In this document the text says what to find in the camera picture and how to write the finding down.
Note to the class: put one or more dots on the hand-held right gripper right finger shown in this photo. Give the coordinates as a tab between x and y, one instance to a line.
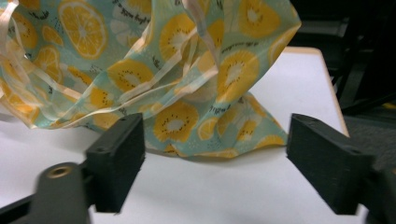
327	168

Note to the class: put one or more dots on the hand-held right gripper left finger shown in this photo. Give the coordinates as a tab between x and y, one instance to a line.
115	161

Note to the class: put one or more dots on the citrus print fabric bag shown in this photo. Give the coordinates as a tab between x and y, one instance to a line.
140	62

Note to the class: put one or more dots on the black metal stand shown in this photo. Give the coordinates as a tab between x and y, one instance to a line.
355	71

